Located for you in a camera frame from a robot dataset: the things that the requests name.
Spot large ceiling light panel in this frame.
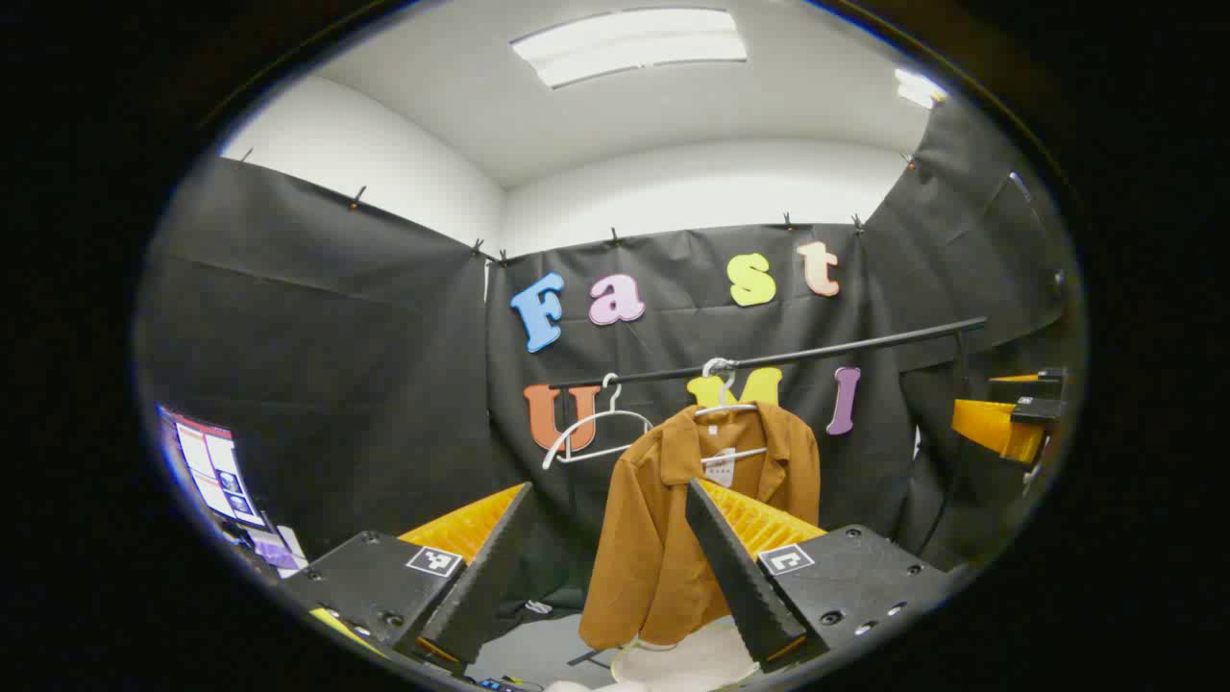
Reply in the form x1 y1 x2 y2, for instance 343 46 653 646
509 8 749 89

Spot computer monitor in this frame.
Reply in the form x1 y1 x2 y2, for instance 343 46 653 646
159 404 270 530

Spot row of black cloth clips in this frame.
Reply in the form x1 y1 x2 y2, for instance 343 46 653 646
238 144 919 268

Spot small ceiling light panel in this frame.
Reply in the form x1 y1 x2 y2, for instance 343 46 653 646
894 67 949 110

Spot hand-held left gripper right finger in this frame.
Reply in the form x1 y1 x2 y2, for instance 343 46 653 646
684 478 952 674

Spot black clothes rack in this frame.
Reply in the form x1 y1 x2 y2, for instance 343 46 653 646
546 317 989 669

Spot white empty hanger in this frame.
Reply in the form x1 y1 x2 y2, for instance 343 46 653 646
541 373 656 472

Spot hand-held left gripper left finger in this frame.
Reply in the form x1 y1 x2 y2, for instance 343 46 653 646
282 482 535 674

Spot brown jacket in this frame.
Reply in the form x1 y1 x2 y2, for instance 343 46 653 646
578 402 823 651

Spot white hanger with taped hook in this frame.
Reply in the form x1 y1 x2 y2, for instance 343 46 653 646
692 358 770 468

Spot black backdrop cloth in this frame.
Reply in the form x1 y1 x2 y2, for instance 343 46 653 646
135 96 1087 616

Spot white laundry hamper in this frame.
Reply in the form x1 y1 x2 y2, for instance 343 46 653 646
548 620 765 692

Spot purple and white paper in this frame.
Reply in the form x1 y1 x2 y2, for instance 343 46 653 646
245 524 310 580

